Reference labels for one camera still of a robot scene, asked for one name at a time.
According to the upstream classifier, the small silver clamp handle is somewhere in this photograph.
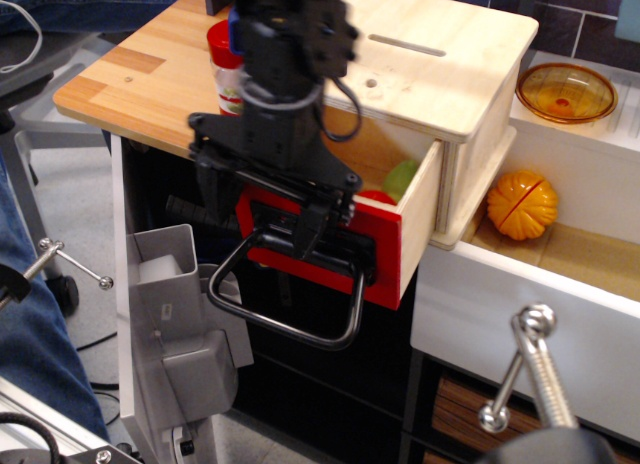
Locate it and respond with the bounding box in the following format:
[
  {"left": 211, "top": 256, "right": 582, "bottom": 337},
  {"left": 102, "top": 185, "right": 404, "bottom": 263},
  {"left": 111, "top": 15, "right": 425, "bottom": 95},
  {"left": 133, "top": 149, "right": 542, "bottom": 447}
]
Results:
[{"left": 1, "top": 238, "right": 114, "bottom": 316}]

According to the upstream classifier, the blue bar clamp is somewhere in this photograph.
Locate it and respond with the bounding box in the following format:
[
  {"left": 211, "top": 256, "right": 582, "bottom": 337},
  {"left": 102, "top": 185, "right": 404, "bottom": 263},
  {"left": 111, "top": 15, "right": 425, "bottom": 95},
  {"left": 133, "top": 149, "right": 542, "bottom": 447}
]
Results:
[{"left": 227, "top": 5, "right": 245, "bottom": 56}]

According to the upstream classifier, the green toy fruit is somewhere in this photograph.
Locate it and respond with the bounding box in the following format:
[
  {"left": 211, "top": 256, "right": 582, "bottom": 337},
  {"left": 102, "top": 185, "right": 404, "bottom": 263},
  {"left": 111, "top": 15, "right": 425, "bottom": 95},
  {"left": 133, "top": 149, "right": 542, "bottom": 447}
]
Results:
[{"left": 382, "top": 160, "right": 419, "bottom": 203}]

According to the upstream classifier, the red lid spice jar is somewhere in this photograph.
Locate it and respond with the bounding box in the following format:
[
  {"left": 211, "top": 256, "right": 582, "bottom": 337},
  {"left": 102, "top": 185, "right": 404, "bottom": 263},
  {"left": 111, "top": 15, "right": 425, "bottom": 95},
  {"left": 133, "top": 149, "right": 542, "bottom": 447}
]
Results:
[{"left": 207, "top": 20, "right": 243, "bottom": 116}]

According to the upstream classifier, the black metal drawer handle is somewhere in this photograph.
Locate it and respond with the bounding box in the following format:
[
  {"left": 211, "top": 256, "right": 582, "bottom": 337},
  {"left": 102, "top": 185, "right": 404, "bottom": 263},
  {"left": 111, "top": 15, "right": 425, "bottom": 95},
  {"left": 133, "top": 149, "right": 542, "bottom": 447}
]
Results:
[{"left": 207, "top": 201, "right": 377, "bottom": 351}]

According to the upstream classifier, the aluminium frame rail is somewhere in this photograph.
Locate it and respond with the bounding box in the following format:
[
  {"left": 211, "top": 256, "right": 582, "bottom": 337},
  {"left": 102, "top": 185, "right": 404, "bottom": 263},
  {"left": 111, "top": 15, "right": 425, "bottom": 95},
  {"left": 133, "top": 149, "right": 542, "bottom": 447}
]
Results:
[{"left": 1, "top": 379, "right": 139, "bottom": 464}]

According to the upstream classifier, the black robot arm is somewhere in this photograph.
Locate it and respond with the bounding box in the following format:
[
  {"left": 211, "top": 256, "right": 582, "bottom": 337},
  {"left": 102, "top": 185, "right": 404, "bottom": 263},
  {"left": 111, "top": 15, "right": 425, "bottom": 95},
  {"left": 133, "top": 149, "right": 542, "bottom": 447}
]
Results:
[{"left": 189, "top": 0, "right": 362, "bottom": 259}]

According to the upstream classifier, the silver metal clamp screw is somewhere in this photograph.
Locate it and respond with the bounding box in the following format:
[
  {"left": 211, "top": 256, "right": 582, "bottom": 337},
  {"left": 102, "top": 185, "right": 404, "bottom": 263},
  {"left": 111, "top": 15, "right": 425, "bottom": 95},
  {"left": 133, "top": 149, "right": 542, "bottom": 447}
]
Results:
[{"left": 478, "top": 303, "right": 579, "bottom": 434}]

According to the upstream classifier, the white toy sink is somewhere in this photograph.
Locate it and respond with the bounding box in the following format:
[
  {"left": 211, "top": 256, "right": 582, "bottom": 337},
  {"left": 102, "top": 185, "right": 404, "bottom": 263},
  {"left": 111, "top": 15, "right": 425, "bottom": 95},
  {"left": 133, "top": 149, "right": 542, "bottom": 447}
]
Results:
[{"left": 411, "top": 64, "right": 639, "bottom": 442}]

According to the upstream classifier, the grey metal bracket mount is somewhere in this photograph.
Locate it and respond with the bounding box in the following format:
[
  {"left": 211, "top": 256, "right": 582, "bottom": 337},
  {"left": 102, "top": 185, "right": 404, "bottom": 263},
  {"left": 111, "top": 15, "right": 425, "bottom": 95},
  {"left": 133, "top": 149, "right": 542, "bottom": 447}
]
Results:
[{"left": 116, "top": 225, "right": 253, "bottom": 463}]

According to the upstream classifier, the orange toy pumpkin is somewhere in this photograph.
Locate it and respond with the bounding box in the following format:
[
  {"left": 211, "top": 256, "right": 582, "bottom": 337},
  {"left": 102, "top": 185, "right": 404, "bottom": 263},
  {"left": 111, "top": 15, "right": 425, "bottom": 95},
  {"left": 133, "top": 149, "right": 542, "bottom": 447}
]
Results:
[{"left": 487, "top": 170, "right": 559, "bottom": 241}]

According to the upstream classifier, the amber plastic bowl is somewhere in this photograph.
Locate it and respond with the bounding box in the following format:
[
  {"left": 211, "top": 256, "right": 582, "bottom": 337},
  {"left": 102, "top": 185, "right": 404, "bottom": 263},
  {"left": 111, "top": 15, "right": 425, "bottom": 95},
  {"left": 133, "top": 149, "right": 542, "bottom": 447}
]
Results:
[{"left": 516, "top": 63, "right": 618, "bottom": 124}]

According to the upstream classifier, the blue jeans leg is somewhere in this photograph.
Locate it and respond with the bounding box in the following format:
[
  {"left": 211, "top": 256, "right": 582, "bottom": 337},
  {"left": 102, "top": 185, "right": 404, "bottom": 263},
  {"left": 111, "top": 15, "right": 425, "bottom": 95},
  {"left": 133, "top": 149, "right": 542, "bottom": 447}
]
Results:
[{"left": 1, "top": 0, "right": 178, "bottom": 440}]

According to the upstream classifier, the red front wooden drawer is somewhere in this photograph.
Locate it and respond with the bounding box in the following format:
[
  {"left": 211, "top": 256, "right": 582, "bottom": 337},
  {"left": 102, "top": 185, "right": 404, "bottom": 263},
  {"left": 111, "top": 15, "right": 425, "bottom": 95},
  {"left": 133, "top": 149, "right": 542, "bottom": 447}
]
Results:
[{"left": 234, "top": 106, "right": 445, "bottom": 311}]

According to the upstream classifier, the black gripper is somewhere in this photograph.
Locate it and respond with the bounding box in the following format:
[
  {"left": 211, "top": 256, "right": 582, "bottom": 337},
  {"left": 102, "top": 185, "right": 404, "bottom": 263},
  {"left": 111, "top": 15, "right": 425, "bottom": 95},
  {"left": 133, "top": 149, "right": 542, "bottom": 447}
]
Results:
[{"left": 188, "top": 112, "right": 362, "bottom": 260}]

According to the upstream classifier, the black cable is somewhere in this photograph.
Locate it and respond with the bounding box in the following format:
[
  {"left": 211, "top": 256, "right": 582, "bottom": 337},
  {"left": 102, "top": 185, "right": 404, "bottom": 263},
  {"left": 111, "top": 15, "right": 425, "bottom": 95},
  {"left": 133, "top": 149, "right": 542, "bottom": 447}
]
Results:
[{"left": 0, "top": 412, "right": 61, "bottom": 464}]

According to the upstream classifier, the red toy fruit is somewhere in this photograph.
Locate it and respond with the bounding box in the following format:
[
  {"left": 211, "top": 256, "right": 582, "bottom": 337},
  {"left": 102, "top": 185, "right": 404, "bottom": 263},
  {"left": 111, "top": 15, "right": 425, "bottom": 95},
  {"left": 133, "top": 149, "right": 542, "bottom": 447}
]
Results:
[{"left": 357, "top": 189, "right": 396, "bottom": 206}]

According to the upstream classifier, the light wooden box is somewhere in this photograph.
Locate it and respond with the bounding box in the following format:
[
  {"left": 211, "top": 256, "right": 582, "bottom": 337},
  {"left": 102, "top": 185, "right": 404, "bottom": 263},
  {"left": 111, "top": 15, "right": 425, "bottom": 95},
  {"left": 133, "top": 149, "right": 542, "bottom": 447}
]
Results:
[{"left": 325, "top": 0, "right": 538, "bottom": 257}]

